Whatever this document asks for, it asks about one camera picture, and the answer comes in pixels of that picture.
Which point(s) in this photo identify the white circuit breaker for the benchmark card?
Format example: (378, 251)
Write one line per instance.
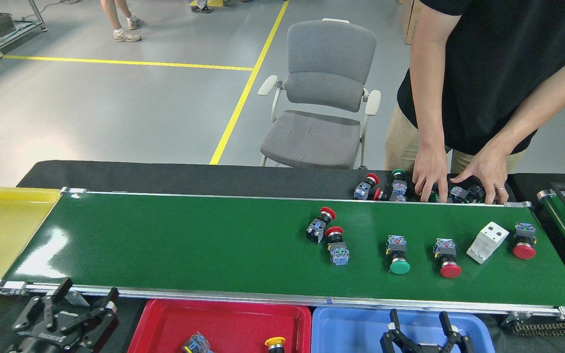
(486, 242)

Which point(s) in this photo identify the red push button switch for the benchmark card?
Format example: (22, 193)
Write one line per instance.
(379, 194)
(362, 190)
(450, 269)
(339, 254)
(524, 250)
(317, 230)

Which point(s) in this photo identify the person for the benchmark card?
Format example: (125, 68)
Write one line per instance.
(125, 35)
(201, 7)
(498, 59)

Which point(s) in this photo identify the person's left hand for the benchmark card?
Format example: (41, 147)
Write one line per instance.
(488, 169)

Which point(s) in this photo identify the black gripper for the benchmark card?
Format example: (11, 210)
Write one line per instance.
(47, 340)
(427, 349)

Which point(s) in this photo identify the person's left forearm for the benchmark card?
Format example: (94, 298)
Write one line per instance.
(532, 109)

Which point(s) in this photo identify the green push button switch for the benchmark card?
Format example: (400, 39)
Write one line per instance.
(432, 197)
(475, 192)
(399, 266)
(399, 186)

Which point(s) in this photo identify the long green conveyor belt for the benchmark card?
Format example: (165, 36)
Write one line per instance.
(189, 245)

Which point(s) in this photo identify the blue plastic tray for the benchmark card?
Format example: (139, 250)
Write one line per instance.
(351, 333)

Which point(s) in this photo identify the yellow plastic tray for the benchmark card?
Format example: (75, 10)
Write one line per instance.
(3, 245)

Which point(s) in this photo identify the grey office chair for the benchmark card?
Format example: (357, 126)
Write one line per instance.
(312, 137)

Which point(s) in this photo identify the cardboard box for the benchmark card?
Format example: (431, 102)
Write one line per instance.
(406, 19)

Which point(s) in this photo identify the red plastic tray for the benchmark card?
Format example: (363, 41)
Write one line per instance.
(233, 328)

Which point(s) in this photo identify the person's right hand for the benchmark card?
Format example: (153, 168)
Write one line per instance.
(432, 169)

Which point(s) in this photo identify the yellow push button switch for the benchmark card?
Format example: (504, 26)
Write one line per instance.
(275, 341)

